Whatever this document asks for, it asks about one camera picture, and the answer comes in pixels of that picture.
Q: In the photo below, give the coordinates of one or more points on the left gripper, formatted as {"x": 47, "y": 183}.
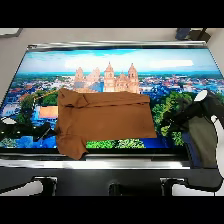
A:
{"x": 43, "y": 129}

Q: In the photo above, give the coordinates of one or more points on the brown T-shirt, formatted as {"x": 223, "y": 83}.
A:
{"x": 106, "y": 116}

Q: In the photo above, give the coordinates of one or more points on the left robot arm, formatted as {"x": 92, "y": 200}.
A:
{"x": 16, "y": 130}

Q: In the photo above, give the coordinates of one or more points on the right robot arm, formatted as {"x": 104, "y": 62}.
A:
{"x": 203, "y": 108}

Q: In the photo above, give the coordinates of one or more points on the dark blue garment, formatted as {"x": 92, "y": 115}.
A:
{"x": 192, "y": 154}

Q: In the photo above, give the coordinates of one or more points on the grey-green garment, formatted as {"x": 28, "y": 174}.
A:
{"x": 205, "y": 143}

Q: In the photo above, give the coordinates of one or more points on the silver frame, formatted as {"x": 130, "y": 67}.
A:
{"x": 100, "y": 163}

